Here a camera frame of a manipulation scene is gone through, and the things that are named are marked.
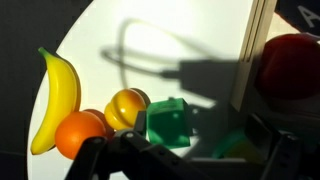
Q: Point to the green toy cube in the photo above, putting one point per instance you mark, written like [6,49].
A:
[167,123]

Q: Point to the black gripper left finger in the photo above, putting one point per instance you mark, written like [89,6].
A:
[130,153]

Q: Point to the toy orange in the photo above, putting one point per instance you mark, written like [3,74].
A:
[79,126]

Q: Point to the yellow toy banana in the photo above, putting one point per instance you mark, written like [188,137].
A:
[64,98]

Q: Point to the yellow toy peach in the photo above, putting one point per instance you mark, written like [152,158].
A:
[122,110]

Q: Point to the red toy apple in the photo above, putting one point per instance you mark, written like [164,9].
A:
[290,67]

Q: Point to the wooden tray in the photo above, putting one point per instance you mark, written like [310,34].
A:
[269,19]

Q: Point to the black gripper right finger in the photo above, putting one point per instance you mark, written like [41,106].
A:
[280,152]

